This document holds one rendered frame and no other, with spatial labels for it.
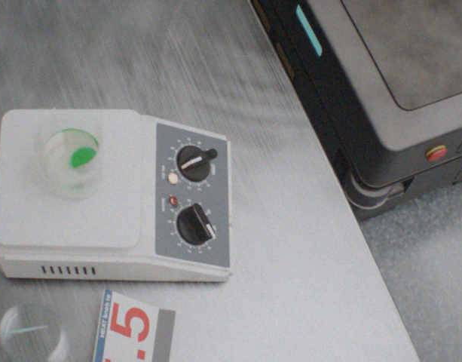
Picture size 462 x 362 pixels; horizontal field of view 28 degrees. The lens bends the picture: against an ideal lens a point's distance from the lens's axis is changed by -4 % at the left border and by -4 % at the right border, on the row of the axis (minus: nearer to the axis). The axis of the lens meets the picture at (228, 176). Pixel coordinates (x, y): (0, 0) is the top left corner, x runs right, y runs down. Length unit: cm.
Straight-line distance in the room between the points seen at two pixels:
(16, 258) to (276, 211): 24
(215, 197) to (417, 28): 70
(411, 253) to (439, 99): 39
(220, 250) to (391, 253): 90
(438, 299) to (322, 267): 84
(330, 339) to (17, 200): 29
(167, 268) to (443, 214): 101
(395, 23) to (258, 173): 62
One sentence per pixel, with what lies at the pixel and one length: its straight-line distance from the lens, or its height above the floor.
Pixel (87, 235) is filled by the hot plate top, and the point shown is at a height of 84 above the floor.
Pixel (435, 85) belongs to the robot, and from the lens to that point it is 139.
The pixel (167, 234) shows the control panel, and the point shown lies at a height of 81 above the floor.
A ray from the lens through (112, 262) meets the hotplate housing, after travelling 76.
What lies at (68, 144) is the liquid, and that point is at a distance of 73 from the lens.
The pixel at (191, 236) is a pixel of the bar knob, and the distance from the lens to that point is 77.
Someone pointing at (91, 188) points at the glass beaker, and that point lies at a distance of 73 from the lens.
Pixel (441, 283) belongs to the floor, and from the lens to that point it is 167.
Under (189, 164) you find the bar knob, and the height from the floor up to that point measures 82.
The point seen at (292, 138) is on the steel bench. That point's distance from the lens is 88.
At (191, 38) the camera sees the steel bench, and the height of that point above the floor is 75.
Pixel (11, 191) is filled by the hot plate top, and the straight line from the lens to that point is 76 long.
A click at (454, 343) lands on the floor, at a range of 165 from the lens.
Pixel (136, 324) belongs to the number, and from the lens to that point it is 79.
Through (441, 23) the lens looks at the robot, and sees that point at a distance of 145.
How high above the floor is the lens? 154
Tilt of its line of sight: 67 degrees down
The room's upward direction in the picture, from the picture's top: 11 degrees clockwise
